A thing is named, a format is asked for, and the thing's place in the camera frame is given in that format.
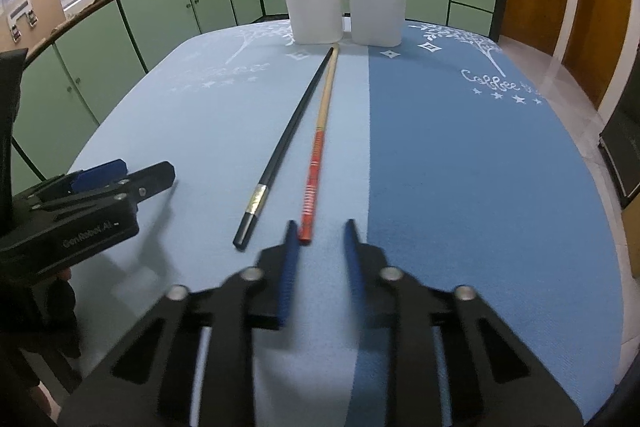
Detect wooden chopstick with red handle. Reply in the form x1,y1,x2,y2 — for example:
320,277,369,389
298,44,341,244

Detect black chopstick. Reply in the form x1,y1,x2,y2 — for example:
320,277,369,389
233,47,335,251

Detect green lower kitchen cabinets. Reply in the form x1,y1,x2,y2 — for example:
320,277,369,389
10,0,512,198

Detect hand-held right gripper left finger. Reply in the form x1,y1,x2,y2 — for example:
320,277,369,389
67,219,303,427

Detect white device with dark slots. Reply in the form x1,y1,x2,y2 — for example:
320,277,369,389
6,0,41,42

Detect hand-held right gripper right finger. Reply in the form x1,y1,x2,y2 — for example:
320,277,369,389
342,219,586,427

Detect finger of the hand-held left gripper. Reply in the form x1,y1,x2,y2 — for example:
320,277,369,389
37,161,176,210
67,159,128,194

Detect black glass cabinet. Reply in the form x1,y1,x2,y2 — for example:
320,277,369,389
597,92,640,208

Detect two-tone blue printed tablecloth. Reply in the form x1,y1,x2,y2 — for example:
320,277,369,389
65,19,626,427

